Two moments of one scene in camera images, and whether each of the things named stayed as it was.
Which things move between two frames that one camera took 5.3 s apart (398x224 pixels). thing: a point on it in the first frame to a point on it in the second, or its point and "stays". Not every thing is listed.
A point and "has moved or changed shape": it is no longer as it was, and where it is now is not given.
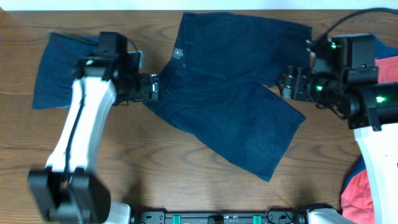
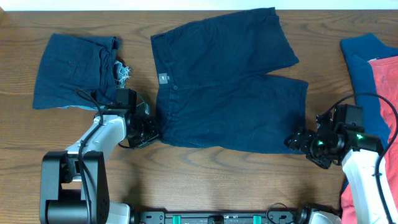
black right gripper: x=300 y=79 to x=302 y=139
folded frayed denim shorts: x=58 y=68 stays
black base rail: x=219 y=217 stays
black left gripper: x=143 y=93 to x=153 y=134
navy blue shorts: x=221 y=80 has moved or changed shape
